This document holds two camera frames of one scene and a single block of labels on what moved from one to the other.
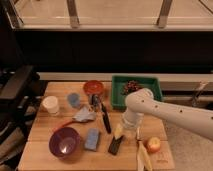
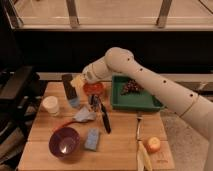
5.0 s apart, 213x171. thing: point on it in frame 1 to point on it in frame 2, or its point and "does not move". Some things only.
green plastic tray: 118,82 does not move
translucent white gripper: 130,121 to 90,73
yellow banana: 143,161 does not move
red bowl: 93,87 does not move
